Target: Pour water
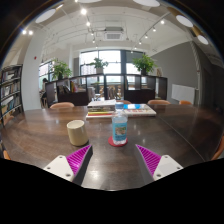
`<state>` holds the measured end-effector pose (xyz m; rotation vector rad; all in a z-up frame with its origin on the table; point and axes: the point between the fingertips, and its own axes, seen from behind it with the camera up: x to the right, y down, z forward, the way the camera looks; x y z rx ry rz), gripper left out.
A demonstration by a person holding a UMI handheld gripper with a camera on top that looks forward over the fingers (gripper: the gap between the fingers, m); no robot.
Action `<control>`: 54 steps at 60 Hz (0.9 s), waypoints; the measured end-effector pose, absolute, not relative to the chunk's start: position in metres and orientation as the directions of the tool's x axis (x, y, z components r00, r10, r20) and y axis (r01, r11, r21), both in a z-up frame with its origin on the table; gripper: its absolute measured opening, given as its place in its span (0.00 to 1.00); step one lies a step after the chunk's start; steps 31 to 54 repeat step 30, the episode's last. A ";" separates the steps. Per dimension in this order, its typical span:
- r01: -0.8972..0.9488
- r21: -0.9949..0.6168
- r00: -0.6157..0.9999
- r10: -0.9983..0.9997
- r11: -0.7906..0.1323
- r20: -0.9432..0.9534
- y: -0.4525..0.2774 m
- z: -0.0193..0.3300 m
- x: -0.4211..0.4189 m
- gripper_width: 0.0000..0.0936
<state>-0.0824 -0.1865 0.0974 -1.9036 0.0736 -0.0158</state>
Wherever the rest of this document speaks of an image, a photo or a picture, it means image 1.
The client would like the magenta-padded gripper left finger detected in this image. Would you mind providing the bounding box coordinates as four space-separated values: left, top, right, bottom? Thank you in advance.
42 143 95 187

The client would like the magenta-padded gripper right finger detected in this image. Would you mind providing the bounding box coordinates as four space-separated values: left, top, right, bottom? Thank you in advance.
133 143 185 187

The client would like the clear blue-capped water bottle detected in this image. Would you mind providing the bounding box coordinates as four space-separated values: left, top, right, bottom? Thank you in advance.
111 101 129 146

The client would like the cream cylindrical cup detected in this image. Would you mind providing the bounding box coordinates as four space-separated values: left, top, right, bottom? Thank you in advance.
66 119 90 148

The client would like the flat round red coaster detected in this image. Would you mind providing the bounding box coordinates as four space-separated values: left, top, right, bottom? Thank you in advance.
107 135 129 148

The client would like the group of orange chairs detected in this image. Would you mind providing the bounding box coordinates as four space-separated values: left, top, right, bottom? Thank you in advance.
0 98 224 161

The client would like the stack of books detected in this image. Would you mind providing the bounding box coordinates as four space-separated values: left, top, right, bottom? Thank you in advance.
85 98 117 120

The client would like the low dark shelf unit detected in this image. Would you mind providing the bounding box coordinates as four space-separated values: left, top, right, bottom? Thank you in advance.
44 73 169 108

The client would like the white whiteboard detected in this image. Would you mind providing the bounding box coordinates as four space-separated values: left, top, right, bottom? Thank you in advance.
170 83 197 105

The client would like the person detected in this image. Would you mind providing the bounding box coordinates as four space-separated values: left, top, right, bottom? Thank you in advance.
40 77 50 109

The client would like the tall dark bookshelf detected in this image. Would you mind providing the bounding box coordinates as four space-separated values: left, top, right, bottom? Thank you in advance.
0 63 25 126

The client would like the green potted plant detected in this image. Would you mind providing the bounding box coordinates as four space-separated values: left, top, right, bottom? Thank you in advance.
87 56 110 75
131 53 158 76
51 58 73 81

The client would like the white ceiling air conditioner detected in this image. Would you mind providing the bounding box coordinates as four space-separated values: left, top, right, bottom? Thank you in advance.
103 26 125 42

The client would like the group of round ceiling lights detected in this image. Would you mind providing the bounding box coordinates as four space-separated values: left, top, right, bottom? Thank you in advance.
34 0 210 46

